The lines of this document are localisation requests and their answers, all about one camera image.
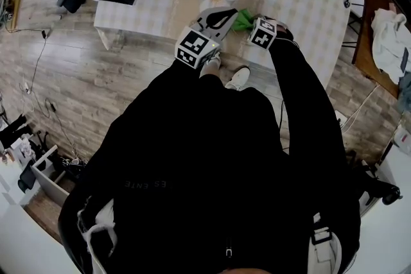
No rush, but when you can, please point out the black floor cable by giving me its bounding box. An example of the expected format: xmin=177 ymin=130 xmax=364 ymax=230
xmin=19 ymin=27 xmax=54 ymax=97

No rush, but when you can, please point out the white cable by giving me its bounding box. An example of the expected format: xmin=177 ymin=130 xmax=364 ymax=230
xmin=340 ymin=85 xmax=381 ymax=132

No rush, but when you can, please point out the black cable tangle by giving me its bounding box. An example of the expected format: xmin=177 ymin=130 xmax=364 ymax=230
xmin=60 ymin=155 xmax=87 ymax=171

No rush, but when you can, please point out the person's right forearm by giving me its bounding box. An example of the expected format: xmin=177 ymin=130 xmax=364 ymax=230
xmin=268 ymin=25 xmax=322 ymax=100

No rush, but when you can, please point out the white power strip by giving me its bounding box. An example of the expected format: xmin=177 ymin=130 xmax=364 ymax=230
xmin=335 ymin=109 xmax=349 ymax=126

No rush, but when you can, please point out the person's left forearm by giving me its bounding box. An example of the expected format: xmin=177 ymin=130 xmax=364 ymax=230
xmin=166 ymin=60 xmax=206 ymax=90

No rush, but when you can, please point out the white open cabinet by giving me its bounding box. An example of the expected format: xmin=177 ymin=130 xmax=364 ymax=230
xmin=30 ymin=144 xmax=74 ymax=203

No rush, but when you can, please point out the black swivel chair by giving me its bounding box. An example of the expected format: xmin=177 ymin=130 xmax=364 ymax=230
xmin=349 ymin=157 xmax=402 ymax=206

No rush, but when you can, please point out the white garment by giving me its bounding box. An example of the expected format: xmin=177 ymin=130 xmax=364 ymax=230
xmin=371 ymin=8 xmax=411 ymax=81

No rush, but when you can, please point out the brown wooden side table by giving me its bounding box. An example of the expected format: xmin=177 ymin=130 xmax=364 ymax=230
xmin=351 ymin=0 xmax=411 ymax=100

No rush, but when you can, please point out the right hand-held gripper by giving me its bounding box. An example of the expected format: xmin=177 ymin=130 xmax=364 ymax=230
xmin=249 ymin=17 xmax=277 ymax=51

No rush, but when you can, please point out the green cloth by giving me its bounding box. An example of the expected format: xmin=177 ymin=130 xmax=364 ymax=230
xmin=229 ymin=8 xmax=258 ymax=33

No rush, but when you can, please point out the grey garment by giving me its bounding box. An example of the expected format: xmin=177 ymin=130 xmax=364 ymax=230
xmin=397 ymin=72 xmax=411 ymax=113

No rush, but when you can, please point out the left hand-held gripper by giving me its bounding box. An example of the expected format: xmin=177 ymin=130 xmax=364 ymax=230
xmin=175 ymin=6 xmax=238 ymax=70

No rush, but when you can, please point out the black phone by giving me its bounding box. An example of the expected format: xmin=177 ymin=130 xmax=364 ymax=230
xmin=400 ymin=47 xmax=410 ymax=72

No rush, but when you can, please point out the person's black jacket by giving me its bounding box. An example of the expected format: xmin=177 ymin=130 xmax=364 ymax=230
xmin=57 ymin=31 xmax=362 ymax=274

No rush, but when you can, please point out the white harness strap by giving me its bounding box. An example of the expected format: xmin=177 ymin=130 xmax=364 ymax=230
xmin=310 ymin=213 xmax=343 ymax=274
xmin=76 ymin=198 xmax=116 ymax=274

